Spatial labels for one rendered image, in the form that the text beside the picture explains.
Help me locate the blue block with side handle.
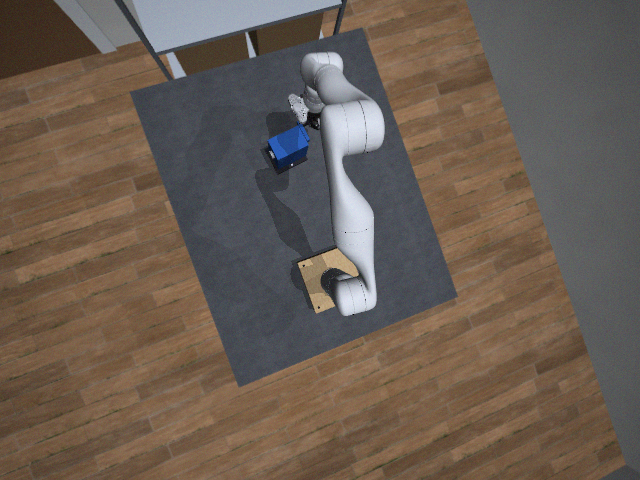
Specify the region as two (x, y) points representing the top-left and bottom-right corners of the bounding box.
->
(265, 117), (310, 174)

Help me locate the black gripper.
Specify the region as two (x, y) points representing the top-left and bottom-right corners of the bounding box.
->
(300, 94), (321, 130)

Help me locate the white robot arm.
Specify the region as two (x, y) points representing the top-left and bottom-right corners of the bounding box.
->
(288, 52), (385, 316)

